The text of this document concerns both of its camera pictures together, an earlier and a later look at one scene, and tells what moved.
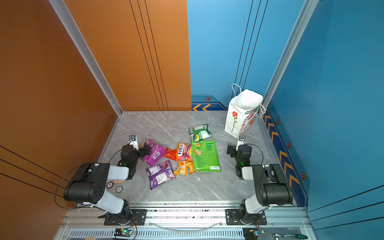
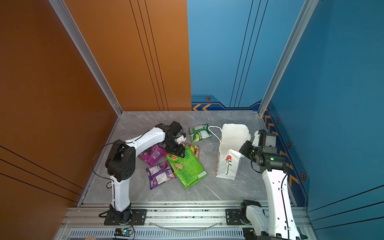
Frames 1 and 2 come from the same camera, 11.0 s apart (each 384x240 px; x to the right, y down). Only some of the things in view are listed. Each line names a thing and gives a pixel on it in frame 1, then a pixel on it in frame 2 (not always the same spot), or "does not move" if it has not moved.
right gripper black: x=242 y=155 to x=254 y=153
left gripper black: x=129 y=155 to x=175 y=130
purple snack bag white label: x=160 y=173 does not move
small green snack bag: x=199 y=133 does not move
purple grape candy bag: x=158 y=151 does not move
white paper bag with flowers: x=244 y=108 to x=233 y=136
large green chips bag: x=205 y=156 to x=188 y=169
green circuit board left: x=123 y=232 does not move
